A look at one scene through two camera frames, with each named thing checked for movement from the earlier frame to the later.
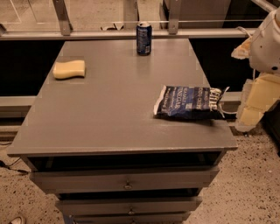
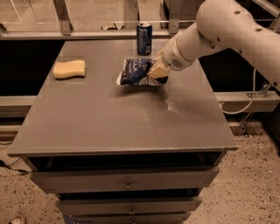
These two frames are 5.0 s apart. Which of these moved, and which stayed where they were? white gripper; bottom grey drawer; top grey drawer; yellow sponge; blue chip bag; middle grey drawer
Moved: white gripper; blue chip bag
Stayed: middle grey drawer; yellow sponge; top grey drawer; bottom grey drawer
